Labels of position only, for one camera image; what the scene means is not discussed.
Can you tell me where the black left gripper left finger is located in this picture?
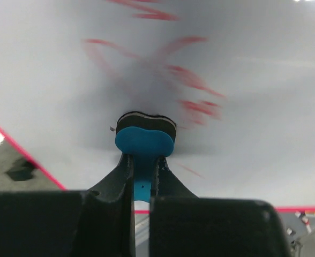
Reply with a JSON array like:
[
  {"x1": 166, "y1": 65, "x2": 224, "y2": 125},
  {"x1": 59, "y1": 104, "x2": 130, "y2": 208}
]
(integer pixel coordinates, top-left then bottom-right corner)
[{"x1": 0, "y1": 154, "x2": 135, "y2": 256}]

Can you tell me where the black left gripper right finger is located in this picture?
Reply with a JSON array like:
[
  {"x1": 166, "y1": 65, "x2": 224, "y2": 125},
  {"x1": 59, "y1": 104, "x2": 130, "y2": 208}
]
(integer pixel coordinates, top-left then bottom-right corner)
[{"x1": 149, "y1": 157, "x2": 291, "y2": 257}]

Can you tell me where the blue bone-shaped eraser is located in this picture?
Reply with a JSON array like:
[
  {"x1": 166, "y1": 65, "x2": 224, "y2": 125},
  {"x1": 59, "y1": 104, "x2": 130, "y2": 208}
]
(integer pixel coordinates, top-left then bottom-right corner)
[{"x1": 115, "y1": 111, "x2": 177, "y2": 202}]

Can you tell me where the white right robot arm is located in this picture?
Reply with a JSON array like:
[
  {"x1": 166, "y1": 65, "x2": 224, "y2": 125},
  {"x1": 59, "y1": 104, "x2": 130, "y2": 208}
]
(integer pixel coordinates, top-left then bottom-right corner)
[{"x1": 149, "y1": 157, "x2": 315, "y2": 256}]

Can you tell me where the black whiteboard clip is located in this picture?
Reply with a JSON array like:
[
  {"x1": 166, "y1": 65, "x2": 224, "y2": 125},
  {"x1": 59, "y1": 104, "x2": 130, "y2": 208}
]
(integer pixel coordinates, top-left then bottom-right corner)
[{"x1": 5, "y1": 158, "x2": 36, "y2": 182}]

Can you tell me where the pink-framed whiteboard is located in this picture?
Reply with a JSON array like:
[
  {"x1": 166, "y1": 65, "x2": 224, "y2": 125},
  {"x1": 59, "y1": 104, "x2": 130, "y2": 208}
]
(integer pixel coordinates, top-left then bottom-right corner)
[{"x1": 0, "y1": 1, "x2": 315, "y2": 209}]

